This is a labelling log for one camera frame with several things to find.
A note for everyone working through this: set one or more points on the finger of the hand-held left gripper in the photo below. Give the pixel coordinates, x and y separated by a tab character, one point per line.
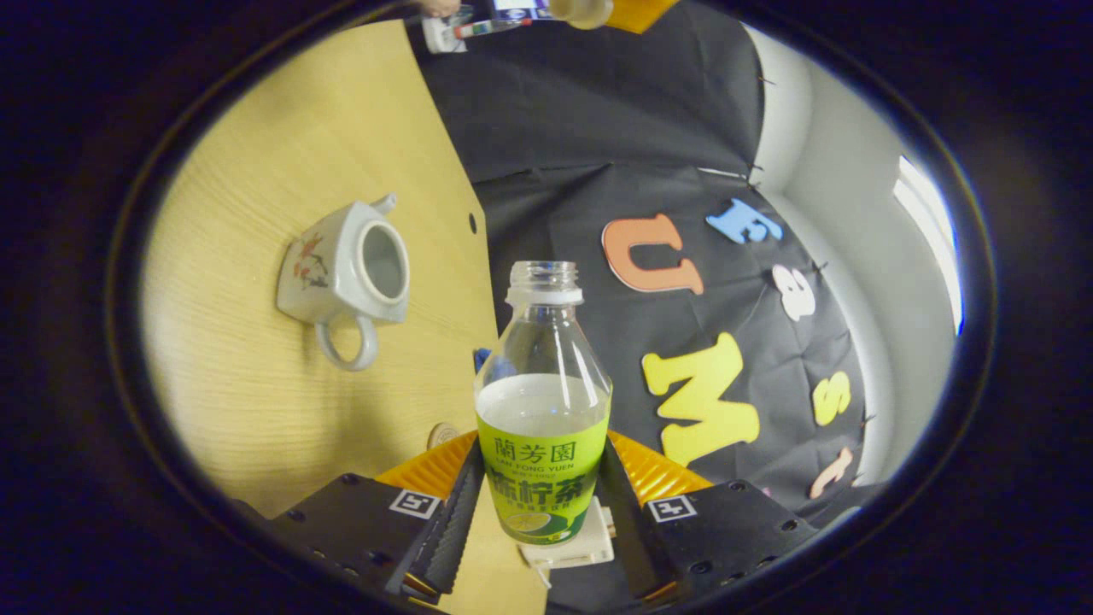
640	13

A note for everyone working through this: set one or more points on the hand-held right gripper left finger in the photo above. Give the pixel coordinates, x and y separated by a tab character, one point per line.
457	530

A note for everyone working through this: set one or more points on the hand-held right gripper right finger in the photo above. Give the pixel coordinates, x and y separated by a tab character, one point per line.
628	530

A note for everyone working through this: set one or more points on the white teacup lid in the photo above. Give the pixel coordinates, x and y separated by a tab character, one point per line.
581	13

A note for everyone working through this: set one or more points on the round coaster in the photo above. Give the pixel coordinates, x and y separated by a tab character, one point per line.
441	436

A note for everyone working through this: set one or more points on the green label water bottle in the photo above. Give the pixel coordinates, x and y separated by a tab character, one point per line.
544	478

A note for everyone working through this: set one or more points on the white teacup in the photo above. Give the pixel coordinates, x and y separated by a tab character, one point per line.
329	265

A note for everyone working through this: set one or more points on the red cap water bottle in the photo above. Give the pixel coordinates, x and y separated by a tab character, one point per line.
487	29

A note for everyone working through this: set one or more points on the white toaster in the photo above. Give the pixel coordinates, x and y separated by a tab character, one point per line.
568	553

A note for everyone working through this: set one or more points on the black backdrop cloth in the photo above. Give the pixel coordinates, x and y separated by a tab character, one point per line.
555	111

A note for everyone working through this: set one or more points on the blue towel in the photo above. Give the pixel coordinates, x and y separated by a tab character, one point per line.
481	359

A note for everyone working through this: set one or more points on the white side table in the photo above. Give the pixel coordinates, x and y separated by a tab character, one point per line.
440	38

